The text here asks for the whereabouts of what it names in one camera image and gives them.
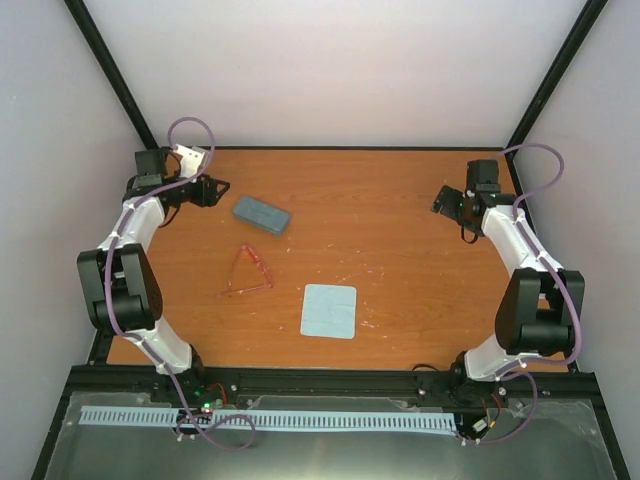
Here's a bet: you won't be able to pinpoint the left controller board with wires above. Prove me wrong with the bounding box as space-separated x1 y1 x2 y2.
194 382 228 415

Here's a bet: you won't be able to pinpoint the grey-green glasses case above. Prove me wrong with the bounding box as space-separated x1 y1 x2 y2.
232 195 291 236

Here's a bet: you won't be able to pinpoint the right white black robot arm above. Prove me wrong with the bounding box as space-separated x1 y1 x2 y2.
432 159 585 404

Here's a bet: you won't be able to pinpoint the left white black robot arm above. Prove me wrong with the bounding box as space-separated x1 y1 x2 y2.
76 144 230 403

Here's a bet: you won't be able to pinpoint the left black frame post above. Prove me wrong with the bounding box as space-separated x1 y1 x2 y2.
63 0 159 149

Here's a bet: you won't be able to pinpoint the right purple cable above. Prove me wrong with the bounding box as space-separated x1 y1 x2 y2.
457 143 584 447

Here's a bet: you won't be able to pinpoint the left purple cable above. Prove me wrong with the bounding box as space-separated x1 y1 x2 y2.
102 116 257 450

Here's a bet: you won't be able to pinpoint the black frame post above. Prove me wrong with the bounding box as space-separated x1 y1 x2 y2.
63 0 159 149
506 0 608 147

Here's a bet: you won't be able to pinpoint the right connector with wires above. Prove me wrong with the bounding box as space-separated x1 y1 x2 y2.
471 393 502 437

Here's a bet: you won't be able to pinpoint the light blue slotted cable duct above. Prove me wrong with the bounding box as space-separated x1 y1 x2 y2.
78 406 456 435

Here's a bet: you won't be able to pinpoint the purple cable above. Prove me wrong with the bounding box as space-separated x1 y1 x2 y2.
102 116 257 450
457 143 584 447

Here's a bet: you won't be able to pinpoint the light blue cleaning cloth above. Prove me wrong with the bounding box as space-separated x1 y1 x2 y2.
300 284 357 340

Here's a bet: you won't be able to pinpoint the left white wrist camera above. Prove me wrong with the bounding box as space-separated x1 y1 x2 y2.
172 144 209 178

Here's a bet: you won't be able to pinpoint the black aluminium front rail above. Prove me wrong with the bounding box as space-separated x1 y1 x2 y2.
63 365 600 410

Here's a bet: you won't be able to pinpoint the red transparent sunglasses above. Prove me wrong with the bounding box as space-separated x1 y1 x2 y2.
219 244 274 297

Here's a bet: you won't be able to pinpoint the right black frame post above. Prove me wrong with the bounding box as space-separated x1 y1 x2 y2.
506 0 608 147

